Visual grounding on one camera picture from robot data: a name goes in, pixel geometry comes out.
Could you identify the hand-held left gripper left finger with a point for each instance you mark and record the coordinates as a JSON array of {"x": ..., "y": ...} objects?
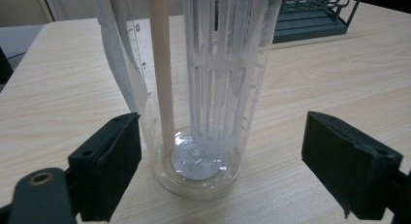
[{"x": 106, "y": 166}]

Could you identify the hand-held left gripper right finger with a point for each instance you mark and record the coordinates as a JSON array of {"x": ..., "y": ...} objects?
[{"x": 349, "y": 162}]

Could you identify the clear measuring cup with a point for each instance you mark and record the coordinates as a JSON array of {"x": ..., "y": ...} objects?
[{"x": 200, "y": 182}]

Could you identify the beige stick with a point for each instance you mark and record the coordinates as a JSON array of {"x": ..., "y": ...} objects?
[{"x": 163, "y": 72}]

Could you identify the white slotted strainer tube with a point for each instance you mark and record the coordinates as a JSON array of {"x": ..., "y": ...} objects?
[{"x": 219, "y": 88}]

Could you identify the dark object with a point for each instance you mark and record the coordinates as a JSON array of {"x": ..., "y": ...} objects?
[{"x": 4, "y": 67}]

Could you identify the dark green dish rack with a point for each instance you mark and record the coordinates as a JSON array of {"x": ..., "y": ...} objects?
[{"x": 307, "y": 26}]

